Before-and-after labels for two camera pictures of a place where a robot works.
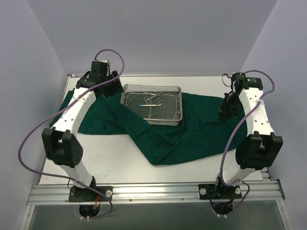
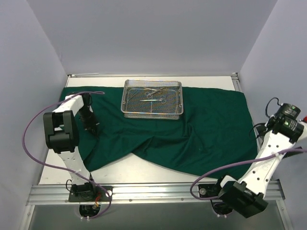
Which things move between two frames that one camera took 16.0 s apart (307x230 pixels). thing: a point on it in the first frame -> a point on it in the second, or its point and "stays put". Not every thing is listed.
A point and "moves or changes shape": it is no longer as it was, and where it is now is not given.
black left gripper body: [111, 84] -> [90, 123]
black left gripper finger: [107, 95] -> [95, 132]
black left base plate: [88, 194] stays put
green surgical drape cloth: [201, 136] moves or changes shape
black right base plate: [210, 191] stays put
